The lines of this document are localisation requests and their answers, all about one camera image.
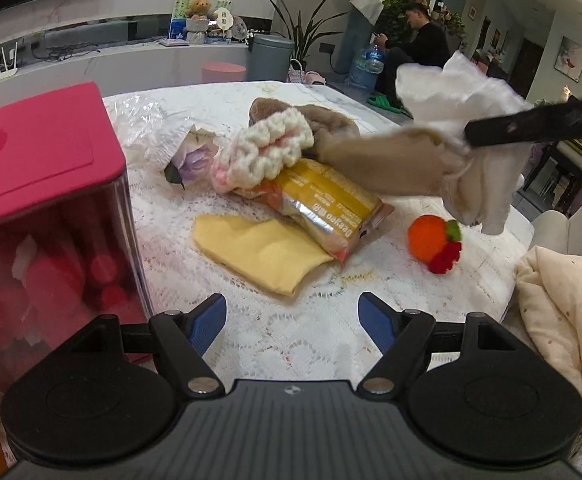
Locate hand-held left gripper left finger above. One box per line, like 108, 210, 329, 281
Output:
66, 294, 228, 398

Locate white cloth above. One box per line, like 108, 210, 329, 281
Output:
395, 51, 534, 236

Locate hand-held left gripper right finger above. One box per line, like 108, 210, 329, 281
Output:
357, 292, 519, 397

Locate white hanging bag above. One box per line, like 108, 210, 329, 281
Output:
348, 0, 386, 24

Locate long-leaf potted plant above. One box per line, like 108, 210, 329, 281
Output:
268, 0, 348, 78

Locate white lace tablecloth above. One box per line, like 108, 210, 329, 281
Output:
102, 80, 536, 378

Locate dark dining chair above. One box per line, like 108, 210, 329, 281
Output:
523, 137, 582, 206

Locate white television cabinet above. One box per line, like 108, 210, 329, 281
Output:
0, 35, 252, 106

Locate yellow cloth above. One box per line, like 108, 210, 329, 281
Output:
192, 213, 334, 297

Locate purple flower in plastic wrap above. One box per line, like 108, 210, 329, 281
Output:
105, 94, 222, 191

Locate pink bin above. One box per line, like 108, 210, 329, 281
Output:
201, 61, 248, 83

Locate blue water jug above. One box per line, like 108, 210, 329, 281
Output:
347, 42, 386, 92

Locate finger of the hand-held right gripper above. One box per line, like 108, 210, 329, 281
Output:
463, 96, 582, 149

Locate wall painting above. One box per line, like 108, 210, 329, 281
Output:
556, 36, 582, 84

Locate cream blanket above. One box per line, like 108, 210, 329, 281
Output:
515, 244, 582, 411

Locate grey trash bin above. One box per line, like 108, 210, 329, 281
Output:
247, 34, 295, 82

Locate orange crochet fruit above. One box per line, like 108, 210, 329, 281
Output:
407, 214, 463, 275

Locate white router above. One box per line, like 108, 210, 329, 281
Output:
0, 41, 20, 86

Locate white pink crochet headband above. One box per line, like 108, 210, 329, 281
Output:
212, 109, 316, 196

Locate white scalloped chair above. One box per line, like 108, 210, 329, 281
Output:
530, 199, 582, 257

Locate yellow snack packet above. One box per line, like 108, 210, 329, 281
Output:
233, 157, 396, 266

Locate brown fuzzy cloth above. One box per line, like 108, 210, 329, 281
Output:
248, 97, 472, 197

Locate gift box display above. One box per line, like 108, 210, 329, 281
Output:
171, 0, 248, 45

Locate pink lid clear box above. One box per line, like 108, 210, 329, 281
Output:
0, 82, 154, 396

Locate green slippers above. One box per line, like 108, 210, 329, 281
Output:
367, 94, 406, 114

